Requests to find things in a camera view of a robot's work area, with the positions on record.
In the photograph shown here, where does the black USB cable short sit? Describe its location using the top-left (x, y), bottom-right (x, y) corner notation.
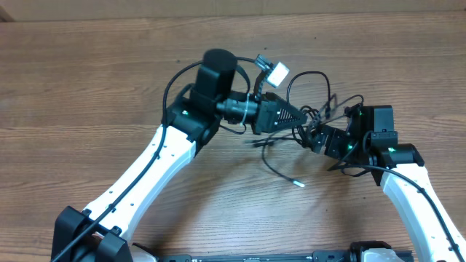
top-left (245, 125), bottom-right (308, 188)

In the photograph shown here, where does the black USB cable long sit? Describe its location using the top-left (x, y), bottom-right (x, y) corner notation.
top-left (285, 71), bottom-right (365, 146)

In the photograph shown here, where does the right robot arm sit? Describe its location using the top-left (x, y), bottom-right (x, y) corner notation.
top-left (304, 104), bottom-right (465, 261)

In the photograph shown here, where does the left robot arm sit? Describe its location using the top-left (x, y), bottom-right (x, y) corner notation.
top-left (51, 49), bottom-right (306, 261)

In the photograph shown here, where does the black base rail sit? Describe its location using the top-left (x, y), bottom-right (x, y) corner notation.
top-left (130, 239), bottom-right (414, 262)

